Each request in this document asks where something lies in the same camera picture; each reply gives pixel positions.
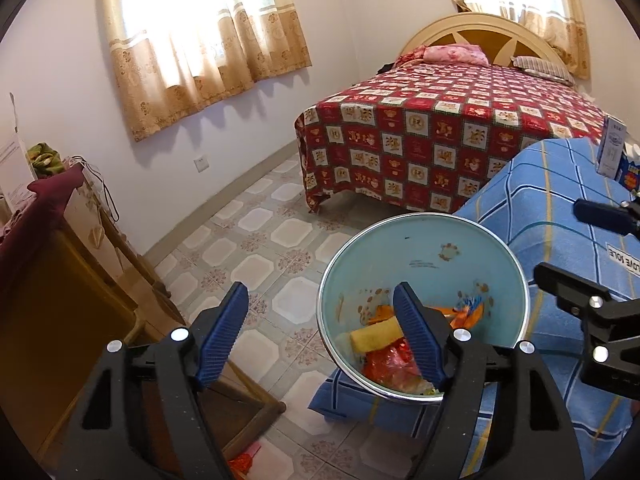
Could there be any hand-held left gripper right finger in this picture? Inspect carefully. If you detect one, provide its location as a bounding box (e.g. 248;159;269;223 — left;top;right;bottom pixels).
392;281;583;480

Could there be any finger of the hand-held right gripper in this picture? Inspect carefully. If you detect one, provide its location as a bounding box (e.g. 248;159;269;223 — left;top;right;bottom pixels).
533;261;640;329
572;199;640;237

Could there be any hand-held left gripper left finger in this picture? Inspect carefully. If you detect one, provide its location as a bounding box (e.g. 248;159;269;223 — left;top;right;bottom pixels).
55;281;251;480

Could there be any red plastic wrapper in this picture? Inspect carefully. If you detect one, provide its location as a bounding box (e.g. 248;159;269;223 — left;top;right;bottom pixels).
361;339;426;382

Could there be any yellow sponge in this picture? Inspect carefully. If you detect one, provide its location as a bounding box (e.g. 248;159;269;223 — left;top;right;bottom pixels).
349;324;403;354

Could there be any light blue trash bin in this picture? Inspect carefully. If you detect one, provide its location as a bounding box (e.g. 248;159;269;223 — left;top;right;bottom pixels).
317;212;531;402

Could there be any blue drink carton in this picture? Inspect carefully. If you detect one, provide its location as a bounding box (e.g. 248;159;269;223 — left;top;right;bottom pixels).
616;141;640;192

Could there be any white tall carton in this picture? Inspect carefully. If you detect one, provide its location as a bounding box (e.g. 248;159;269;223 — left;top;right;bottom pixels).
596;115;628;181

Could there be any wooden stool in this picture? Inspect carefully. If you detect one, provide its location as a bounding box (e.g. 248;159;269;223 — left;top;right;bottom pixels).
122;250;287;466

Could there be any red scrap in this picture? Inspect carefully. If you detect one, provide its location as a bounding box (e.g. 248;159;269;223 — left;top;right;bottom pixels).
227;442;263;476

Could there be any striped pillow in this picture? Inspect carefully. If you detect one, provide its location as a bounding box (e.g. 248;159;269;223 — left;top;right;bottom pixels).
511;55;576;86

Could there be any beige patterned window curtain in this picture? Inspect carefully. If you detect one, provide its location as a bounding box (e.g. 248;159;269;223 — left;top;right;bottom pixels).
99;0;313;143
437;0;591;80

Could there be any wooden cabinet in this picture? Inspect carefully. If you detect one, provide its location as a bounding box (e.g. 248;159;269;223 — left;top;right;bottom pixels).
0;160;171;461

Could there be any cream patterned cloth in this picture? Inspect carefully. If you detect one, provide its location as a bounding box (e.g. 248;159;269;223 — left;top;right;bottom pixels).
65;157;118;271

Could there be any bed with red quilt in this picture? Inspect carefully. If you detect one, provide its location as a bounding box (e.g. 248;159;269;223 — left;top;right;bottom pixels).
294;62;613;216

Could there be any cream wooden bed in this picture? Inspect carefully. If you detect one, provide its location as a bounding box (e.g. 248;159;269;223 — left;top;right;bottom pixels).
397;12;576;68

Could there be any pink pillow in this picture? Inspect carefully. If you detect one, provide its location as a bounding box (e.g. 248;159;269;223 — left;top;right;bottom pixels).
395;44;488;67

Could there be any maroon cloth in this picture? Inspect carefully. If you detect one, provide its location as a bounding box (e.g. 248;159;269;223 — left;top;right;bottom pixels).
0;165;86;301

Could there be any green cloth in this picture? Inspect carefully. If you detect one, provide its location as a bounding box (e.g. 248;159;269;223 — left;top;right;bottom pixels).
26;142;63;178

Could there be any white cardboard sheet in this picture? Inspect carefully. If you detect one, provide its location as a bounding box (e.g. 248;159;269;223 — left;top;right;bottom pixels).
0;92;37;211

